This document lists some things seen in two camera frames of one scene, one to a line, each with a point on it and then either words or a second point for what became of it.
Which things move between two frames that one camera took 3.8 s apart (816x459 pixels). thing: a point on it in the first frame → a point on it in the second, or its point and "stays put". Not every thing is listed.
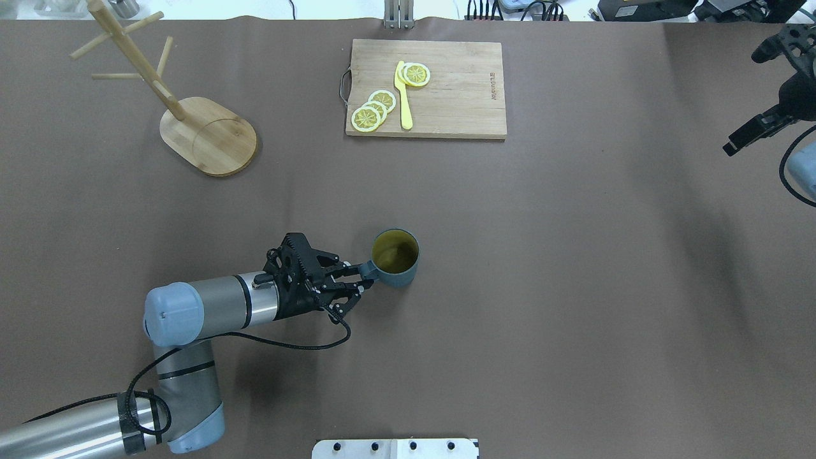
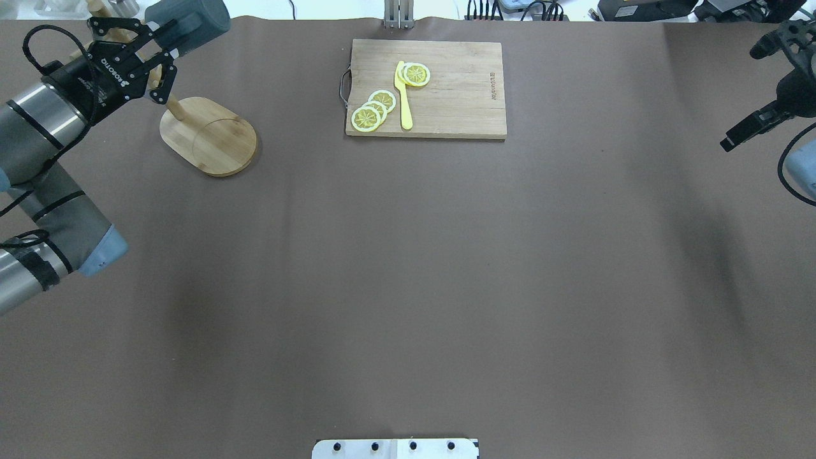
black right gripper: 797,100 stays put
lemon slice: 414,74 stays put
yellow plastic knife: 401,87 stays put
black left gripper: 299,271 → 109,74
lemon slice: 366,119 stays put
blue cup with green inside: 394,258 → 183,24
